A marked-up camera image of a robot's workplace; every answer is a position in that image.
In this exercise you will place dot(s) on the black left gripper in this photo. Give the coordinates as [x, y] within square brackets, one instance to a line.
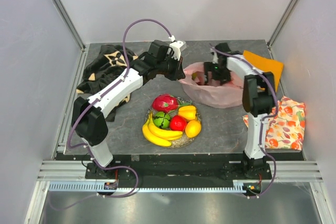
[178, 73]

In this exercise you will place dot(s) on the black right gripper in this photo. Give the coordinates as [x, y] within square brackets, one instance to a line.
[210, 66]

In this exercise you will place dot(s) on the pink plastic bag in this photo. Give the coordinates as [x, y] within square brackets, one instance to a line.
[215, 95]

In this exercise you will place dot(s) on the red fake dragon fruit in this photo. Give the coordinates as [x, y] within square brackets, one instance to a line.
[167, 103]

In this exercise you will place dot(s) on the yellow fake bell pepper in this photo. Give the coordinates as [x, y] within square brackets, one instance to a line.
[188, 112]

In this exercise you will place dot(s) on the green fake watermelon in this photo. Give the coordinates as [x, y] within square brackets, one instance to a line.
[161, 120]

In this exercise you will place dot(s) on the red fake apple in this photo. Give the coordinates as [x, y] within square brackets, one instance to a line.
[178, 123]

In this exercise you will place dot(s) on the yellow fake lemon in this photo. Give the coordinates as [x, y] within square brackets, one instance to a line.
[193, 128]

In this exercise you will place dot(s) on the yellow fake banana bunch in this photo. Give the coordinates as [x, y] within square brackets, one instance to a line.
[158, 136]

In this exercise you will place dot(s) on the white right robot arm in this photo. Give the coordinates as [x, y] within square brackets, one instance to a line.
[258, 100]

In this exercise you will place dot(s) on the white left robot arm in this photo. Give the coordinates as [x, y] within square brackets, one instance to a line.
[89, 115]

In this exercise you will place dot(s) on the green yellow fake mango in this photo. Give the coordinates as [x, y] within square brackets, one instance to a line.
[194, 75]

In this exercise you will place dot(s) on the orange folded cloth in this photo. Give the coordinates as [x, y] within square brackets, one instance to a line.
[266, 65]

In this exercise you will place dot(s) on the speckled round plate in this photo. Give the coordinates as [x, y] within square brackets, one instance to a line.
[184, 140]

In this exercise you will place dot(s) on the floral patterned cloth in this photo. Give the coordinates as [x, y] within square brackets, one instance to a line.
[287, 129]

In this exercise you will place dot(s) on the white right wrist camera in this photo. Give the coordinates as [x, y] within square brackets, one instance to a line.
[215, 57]

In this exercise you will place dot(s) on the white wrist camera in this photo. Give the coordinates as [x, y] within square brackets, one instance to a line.
[215, 57]
[176, 47]

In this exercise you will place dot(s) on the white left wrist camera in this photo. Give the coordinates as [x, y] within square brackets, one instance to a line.
[176, 47]

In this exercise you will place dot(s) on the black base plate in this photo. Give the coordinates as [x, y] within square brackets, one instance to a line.
[223, 166]

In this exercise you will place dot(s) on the grey slotted cable duct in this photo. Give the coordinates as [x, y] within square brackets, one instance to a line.
[105, 187]

